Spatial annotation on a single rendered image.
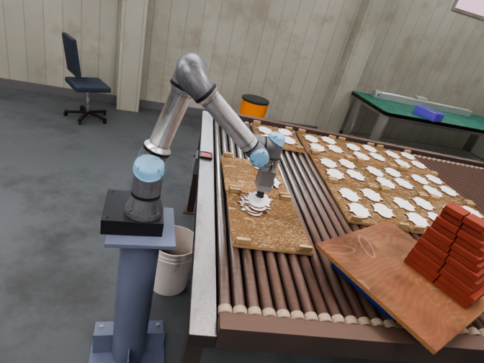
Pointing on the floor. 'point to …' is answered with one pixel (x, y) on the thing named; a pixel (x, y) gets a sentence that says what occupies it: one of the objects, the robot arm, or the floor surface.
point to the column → (134, 301)
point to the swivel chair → (84, 85)
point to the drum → (253, 106)
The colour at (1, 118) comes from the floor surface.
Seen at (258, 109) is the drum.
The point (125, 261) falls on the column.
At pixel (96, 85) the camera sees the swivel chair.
